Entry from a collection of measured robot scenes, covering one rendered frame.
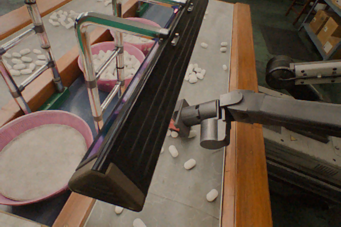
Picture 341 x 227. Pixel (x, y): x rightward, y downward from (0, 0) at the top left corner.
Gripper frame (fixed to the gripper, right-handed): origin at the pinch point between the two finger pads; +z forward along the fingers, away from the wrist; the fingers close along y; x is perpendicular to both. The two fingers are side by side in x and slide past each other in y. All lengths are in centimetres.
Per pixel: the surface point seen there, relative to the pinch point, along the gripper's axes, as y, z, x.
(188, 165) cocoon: 11.1, -7.8, 7.6
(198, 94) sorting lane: -20.5, -5.5, 8.5
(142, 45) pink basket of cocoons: -42.3, 17.2, -12.1
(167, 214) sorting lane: 23.8, -4.8, 7.3
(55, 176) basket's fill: 23.0, 18.2, -11.5
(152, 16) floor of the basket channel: -92, 30, -12
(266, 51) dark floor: -217, -18, 119
